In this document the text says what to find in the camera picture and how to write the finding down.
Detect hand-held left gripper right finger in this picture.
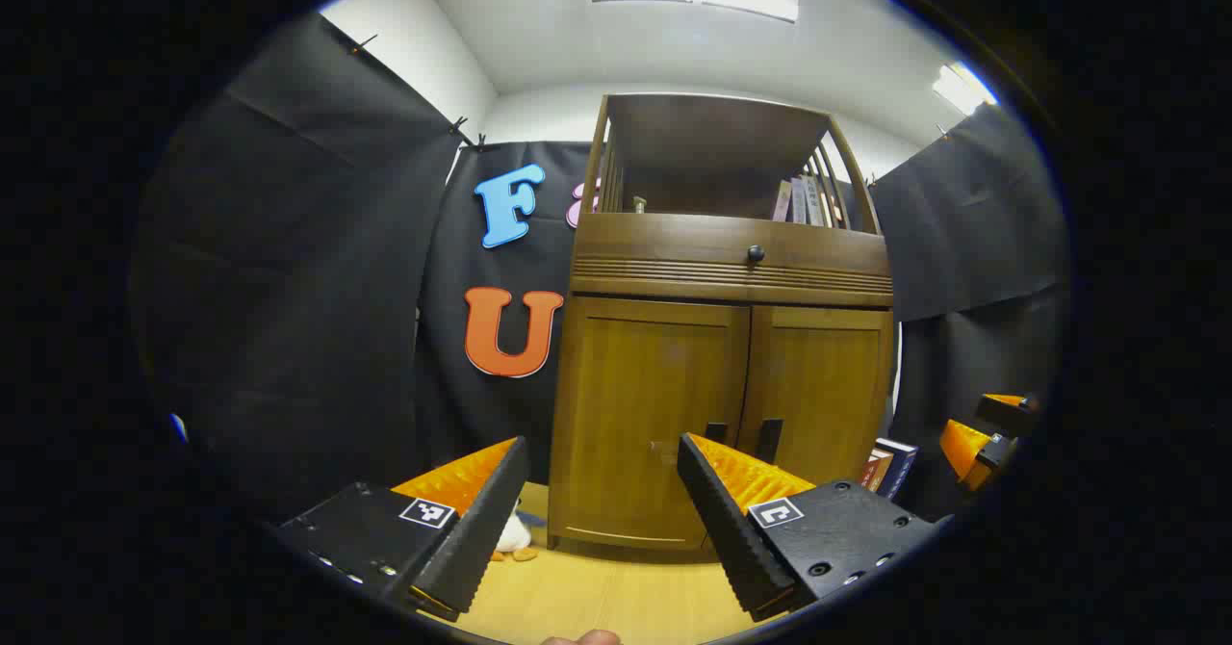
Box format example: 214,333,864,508
677,433,949,624

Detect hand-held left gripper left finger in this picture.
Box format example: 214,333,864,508
274,436,531,624

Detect wooden cabinet door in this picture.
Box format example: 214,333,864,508
736,306,894,492
551,297,751,548

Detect wooden double-door shoe cabinet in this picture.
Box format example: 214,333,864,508
547,93,896,552

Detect wooden cabinet drawer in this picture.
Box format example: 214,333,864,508
576,213,890,275

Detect white and blue plush toy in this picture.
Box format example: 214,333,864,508
493,499,548,564

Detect dark blue book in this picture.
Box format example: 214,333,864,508
876,438,918,502

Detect black backdrop cloth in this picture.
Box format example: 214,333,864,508
866,101,1069,521
130,12,465,526
416,142,603,477

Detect small ceiling light panel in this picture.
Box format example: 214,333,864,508
932,61,997,115

